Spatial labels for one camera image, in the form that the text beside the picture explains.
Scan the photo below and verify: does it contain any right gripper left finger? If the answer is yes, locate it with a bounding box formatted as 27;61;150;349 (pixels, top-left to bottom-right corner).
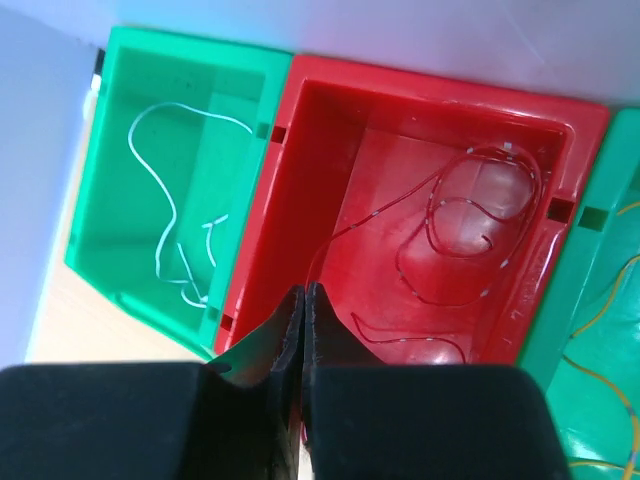
1;286;305;479

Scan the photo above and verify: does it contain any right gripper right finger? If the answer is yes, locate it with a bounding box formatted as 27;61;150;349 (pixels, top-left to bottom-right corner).
303;283;570;479

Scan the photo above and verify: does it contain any yellow wire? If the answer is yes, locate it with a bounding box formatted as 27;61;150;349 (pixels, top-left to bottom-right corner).
562;199;640;480

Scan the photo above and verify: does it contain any red wire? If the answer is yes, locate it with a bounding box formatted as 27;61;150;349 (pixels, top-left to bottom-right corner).
304;142;544;364

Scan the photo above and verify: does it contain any red plastic bin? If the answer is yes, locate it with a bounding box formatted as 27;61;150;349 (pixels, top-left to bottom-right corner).
214;54;610;364

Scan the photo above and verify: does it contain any near green plastic bin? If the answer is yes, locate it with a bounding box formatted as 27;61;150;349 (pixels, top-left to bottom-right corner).
519;108;639;479

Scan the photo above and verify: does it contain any green plastic bin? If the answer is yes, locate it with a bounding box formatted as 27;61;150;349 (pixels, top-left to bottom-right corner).
519;108;639;479
65;26;293;360

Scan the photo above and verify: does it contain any far green plastic bin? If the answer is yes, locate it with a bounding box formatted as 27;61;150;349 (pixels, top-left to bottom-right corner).
65;26;293;360

